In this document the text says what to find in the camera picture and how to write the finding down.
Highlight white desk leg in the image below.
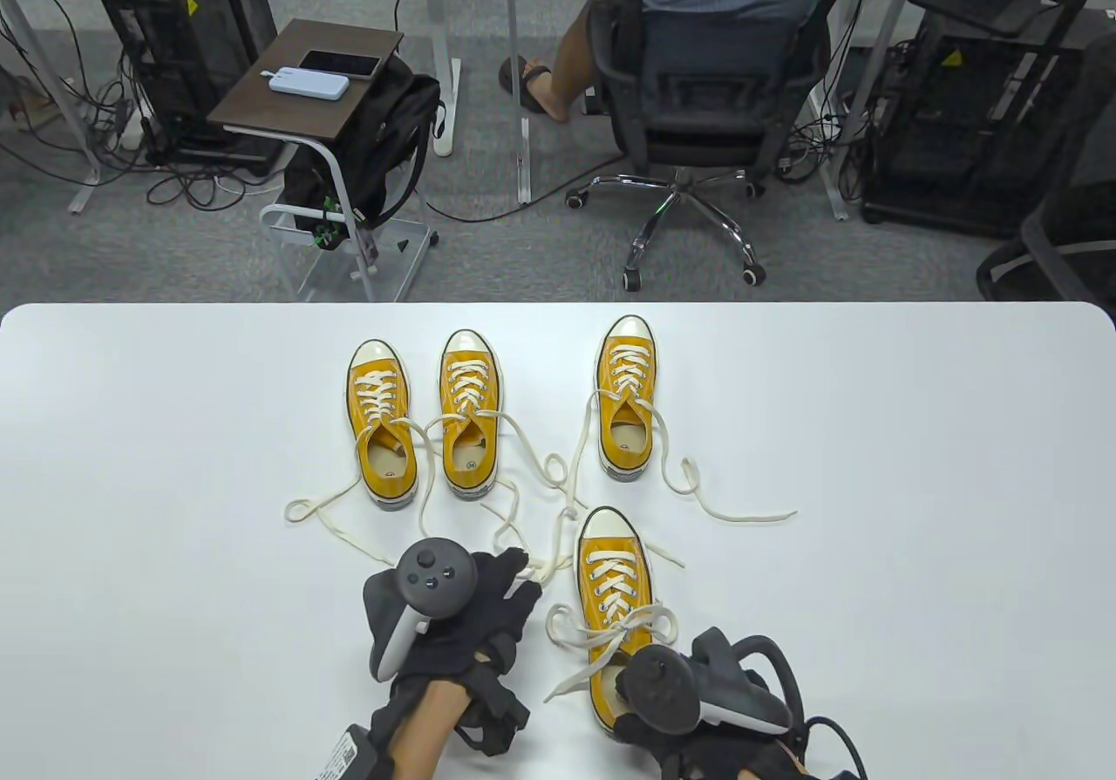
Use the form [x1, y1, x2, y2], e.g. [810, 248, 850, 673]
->
[0, 0, 104, 214]
[410, 0, 463, 158]
[504, 0, 533, 206]
[806, 0, 925, 221]

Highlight person's left hand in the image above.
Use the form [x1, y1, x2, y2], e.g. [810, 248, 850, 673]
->
[366, 549, 543, 756]

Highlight person's left forearm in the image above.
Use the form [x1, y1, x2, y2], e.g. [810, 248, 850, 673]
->
[388, 677, 467, 780]

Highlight black mesh chair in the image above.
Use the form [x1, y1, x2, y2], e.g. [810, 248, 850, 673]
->
[976, 31, 1116, 302]

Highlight green backpack charm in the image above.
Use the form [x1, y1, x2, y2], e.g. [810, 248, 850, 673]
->
[312, 194, 343, 251]

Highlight brown side table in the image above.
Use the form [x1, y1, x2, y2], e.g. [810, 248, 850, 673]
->
[208, 18, 439, 303]

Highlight black computer tower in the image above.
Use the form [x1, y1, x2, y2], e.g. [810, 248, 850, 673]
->
[861, 13, 1086, 236]
[94, 0, 278, 164]

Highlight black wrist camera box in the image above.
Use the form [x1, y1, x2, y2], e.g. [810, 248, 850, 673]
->
[316, 723, 380, 780]

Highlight grey hand controller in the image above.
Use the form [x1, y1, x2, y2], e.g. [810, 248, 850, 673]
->
[626, 627, 807, 739]
[362, 538, 479, 683]

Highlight black smartphone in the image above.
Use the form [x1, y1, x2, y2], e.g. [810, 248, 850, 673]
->
[298, 49, 383, 78]

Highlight light blue power bank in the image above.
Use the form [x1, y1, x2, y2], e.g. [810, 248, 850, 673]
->
[267, 66, 351, 103]

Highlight tangle of black cables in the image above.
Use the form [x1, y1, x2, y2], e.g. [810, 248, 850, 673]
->
[0, 0, 262, 210]
[776, 31, 881, 188]

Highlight black backpack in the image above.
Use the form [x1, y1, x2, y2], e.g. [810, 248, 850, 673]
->
[282, 55, 447, 251]

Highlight person's right hand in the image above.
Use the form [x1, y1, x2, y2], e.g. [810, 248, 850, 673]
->
[610, 654, 820, 780]

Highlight yellow sneaker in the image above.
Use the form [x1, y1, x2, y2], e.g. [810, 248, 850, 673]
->
[285, 370, 502, 567]
[418, 360, 685, 585]

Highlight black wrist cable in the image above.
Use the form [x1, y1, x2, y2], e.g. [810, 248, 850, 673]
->
[789, 715, 868, 780]

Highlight black office chair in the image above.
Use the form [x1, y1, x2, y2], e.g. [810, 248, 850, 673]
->
[565, 0, 854, 293]

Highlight white shoe laces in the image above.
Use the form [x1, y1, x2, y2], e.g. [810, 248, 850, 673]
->
[543, 549, 681, 704]
[523, 340, 799, 585]

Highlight black floor cable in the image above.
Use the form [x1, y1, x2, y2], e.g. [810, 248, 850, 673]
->
[425, 153, 633, 225]

